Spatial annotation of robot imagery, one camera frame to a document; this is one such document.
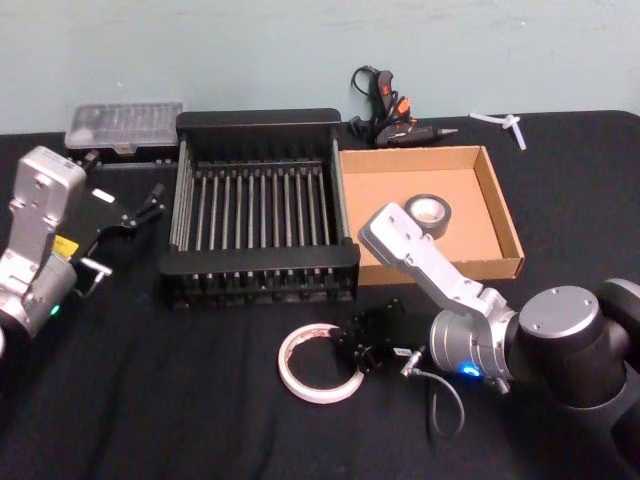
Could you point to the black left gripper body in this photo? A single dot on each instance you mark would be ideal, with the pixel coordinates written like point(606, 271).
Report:
point(95, 217)

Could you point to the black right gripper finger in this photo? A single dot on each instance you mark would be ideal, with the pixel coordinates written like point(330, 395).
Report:
point(367, 358)
point(372, 317)

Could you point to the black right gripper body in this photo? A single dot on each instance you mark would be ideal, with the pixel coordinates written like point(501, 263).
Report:
point(405, 335)

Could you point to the white tape roll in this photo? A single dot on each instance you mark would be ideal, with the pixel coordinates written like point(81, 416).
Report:
point(292, 385)

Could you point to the silver tape roll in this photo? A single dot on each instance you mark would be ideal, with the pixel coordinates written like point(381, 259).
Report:
point(440, 222)

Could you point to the clear plastic case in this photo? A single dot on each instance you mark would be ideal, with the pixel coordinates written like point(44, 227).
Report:
point(125, 122)

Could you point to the black rack with steel bars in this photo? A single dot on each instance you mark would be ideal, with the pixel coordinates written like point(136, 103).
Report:
point(260, 215)

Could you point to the shallow brown cardboard tray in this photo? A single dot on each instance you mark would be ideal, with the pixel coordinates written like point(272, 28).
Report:
point(470, 200)

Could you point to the black table cloth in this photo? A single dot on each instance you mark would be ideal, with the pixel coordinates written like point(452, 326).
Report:
point(200, 430)

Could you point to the white three-armed plastic piece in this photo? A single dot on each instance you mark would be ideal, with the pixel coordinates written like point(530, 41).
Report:
point(510, 125)

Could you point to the left robot arm with camera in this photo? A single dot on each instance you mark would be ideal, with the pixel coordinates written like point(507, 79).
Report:
point(35, 210)

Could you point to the robot arm with camera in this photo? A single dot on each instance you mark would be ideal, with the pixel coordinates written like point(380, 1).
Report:
point(550, 340)
point(35, 210)

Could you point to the right robot arm with camera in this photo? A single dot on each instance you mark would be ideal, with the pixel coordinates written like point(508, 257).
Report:
point(550, 340)

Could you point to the plain pale wall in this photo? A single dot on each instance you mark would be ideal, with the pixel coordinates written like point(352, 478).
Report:
point(250, 50)

